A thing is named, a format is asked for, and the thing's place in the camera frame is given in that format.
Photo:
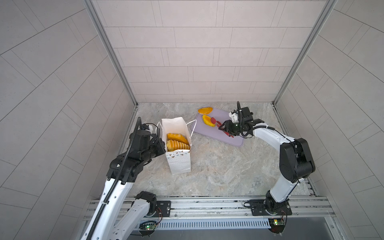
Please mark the left circuit board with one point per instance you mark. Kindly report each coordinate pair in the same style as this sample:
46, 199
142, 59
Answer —
148, 226

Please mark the circuit board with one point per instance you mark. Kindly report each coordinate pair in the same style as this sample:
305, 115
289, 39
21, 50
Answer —
277, 226
148, 226

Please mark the orange pointed oval bread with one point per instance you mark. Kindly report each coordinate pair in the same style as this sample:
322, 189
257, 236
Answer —
177, 137

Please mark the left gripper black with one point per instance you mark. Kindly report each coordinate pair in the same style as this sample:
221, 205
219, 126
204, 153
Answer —
160, 148

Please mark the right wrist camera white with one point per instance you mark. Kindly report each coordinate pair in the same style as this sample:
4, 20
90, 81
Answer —
234, 117

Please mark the orange bread top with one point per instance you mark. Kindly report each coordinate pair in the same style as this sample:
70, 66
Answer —
205, 111

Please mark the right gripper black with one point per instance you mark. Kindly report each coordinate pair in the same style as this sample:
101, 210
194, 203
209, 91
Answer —
228, 126

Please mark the right circuit board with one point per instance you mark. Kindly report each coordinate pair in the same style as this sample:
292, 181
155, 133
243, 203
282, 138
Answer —
277, 226

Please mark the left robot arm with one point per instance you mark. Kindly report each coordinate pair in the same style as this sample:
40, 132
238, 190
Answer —
120, 179

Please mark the yellow orange oval bread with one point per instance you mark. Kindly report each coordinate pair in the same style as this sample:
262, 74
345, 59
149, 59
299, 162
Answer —
207, 121

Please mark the aluminium mounting rail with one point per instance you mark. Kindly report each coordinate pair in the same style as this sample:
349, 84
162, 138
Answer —
180, 208

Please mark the red steel kitchen tongs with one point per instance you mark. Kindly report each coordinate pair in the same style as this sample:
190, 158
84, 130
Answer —
218, 124

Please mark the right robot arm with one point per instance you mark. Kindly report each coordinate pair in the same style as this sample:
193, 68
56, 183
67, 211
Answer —
295, 159

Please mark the white cartoon paper bag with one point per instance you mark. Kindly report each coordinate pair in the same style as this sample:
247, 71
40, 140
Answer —
180, 160

